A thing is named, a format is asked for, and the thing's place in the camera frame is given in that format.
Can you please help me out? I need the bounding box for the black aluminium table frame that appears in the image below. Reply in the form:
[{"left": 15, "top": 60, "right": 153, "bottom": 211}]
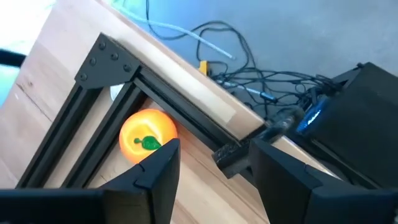
[{"left": 15, "top": 32, "right": 268, "bottom": 189}]

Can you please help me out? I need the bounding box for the large dark grey case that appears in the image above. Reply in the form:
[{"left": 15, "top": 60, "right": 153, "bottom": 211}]
[{"left": 295, "top": 61, "right": 398, "bottom": 190}]

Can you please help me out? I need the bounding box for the grey cable with plug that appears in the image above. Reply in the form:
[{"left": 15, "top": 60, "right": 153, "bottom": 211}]
[{"left": 217, "top": 79, "right": 278, "bottom": 104}]

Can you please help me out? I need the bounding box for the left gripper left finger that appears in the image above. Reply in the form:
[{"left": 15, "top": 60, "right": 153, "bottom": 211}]
[{"left": 0, "top": 138, "right": 181, "bottom": 224}]

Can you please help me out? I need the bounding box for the black floor cable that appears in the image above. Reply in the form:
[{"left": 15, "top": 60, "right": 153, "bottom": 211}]
[{"left": 146, "top": 0, "right": 343, "bottom": 119}]

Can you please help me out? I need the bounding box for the yellow cable connector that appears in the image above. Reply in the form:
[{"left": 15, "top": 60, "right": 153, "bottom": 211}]
[{"left": 198, "top": 60, "right": 209, "bottom": 77}]

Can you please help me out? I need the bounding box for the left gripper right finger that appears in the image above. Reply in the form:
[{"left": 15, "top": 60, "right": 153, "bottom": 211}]
[{"left": 249, "top": 138, "right": 398, "bottom": 224}]

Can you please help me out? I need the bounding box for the orange fruit toy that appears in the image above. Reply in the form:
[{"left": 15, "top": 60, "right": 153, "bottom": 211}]
[{"left": 119, "top": 108, "right": 178, "bottom": 165}]

